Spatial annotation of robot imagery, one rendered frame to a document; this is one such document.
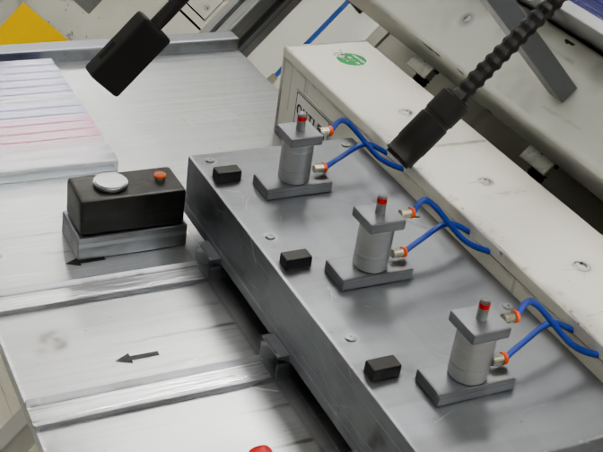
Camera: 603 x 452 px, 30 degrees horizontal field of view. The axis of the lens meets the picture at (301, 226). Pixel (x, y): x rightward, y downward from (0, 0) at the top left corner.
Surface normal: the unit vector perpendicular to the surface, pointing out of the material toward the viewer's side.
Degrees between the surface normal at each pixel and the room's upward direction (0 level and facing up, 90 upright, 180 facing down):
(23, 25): 90
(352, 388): 133
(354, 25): 90
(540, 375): 43
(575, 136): 90
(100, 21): 90
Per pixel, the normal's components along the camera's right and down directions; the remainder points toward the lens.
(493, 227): 0.13, -0.85
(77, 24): 0.43, 0.51
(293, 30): -0.56, -0.48
